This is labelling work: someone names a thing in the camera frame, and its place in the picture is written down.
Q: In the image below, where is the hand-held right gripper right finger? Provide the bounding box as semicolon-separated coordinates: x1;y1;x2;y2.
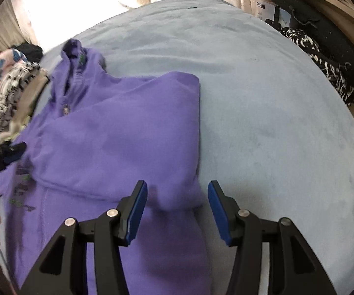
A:
208;180;339;295

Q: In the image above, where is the white cardboard box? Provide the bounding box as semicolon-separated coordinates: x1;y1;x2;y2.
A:
252;0;292;27

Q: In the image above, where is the light blue bed blanket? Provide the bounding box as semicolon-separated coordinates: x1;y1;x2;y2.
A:
0;0;354;295

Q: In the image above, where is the wooden shelf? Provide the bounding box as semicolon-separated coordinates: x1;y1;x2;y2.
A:
258;0;354;51

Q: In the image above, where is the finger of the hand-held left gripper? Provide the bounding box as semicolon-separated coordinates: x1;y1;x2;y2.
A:
3;142;28;164

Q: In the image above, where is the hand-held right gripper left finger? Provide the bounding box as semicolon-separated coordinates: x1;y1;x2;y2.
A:
18;180;148;295

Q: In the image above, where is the black white patterned folded cloth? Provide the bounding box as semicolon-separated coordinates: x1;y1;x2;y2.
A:
0;61;43;136

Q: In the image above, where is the beige fluffy folded cloth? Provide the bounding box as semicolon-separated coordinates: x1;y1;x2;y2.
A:
0;70;52;139

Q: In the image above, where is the black bag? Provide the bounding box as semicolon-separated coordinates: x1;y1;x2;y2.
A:
261;0;354;78

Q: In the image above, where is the beige curtain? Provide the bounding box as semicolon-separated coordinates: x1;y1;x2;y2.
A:
0;0;41;53

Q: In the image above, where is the purple hoodie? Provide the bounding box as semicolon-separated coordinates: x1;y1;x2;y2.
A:
0;38;213;295

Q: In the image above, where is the black white zebra cloth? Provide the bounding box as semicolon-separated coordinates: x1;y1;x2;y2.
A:
280;27;354;107

